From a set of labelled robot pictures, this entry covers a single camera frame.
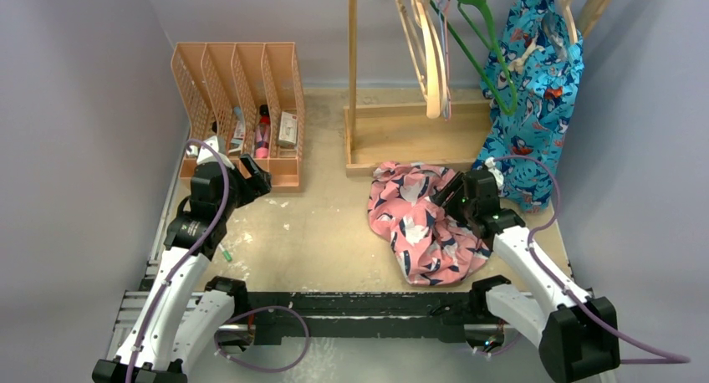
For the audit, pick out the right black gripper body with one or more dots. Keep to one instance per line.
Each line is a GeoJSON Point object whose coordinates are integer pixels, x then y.
{"type": "Point", "coordinates": [457, 206]}

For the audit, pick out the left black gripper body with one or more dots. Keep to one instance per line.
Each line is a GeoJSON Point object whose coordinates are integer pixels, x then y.
{"type": "Point", "coordinates": [242, 191]}

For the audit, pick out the pink shark print shorts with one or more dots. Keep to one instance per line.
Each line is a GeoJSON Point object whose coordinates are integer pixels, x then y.
{"type": "Point", "coordinates": [431, 248]}

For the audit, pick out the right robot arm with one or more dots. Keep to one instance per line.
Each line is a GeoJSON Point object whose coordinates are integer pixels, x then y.
{"type": "Point", "coordinates": [564, 322]}

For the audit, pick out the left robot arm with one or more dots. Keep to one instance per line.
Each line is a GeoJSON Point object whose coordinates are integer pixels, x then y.
{"type": "Point", "coordinates": [166, 337]}

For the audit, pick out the blue shark print shorts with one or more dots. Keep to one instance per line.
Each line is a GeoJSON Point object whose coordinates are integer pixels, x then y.
{"type": "Point", "coordinates": [532, 93]}

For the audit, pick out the wooden hanger holding blue shorts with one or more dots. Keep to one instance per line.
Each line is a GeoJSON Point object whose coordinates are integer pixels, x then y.
{"type": "Point", "coordinates": [566, 12]}

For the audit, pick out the white tube in organizer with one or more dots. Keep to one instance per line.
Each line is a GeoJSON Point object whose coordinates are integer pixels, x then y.
{"type": "Point", "coordinates": [239, 129]}

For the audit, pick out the pink bottle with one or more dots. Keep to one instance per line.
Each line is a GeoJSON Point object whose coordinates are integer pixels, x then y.
{"type": "Point", "coordinates": [262, 133]}

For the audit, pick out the green white marker pen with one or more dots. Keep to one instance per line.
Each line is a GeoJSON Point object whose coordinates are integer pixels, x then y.
{"type": "Point", "coordinates": [225, 253]}

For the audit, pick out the small white box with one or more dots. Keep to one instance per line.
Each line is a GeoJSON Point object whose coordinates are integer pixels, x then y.
{"type": "Point", "coordinates": [288, 130]}

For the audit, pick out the orange plastic file organizer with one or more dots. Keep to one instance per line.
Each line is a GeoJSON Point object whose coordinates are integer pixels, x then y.
{"type": "Point", "coordinates": [213, 78]}

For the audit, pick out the wooden clothes rack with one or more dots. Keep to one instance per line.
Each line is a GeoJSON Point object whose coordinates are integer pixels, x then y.
{"type": "Point", "coordinates": [400, 132]}

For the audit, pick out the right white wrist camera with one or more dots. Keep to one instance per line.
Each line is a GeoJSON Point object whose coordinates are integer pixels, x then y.
{"type": "Point", "coordinates": [490, 165]}

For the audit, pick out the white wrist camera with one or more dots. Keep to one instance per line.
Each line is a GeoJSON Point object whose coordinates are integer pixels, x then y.
{"type": "Point", "coordinates": [212, 149]}
{"type": "Point", "coordinates": [490, 165]}

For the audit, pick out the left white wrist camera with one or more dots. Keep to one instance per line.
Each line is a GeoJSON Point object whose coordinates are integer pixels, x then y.
{"type": "Point", "coordinates": [212, 149]}

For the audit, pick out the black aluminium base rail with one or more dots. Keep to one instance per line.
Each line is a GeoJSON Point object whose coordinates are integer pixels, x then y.
{"type": "Point", "coordinates": [450, 317]}

